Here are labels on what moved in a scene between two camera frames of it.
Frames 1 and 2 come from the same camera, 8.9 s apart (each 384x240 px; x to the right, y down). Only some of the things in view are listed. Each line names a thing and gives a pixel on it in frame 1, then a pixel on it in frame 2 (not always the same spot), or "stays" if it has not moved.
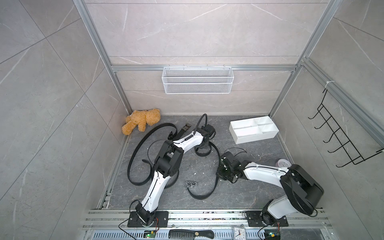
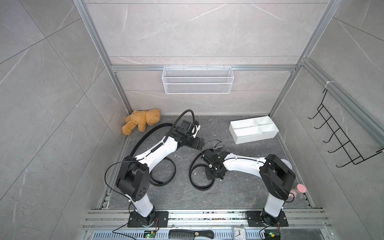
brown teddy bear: [140, 118] stays
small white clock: [239, 232] stays
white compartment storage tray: [254, 129] stays
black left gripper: [205, 146] -> [196, 145]
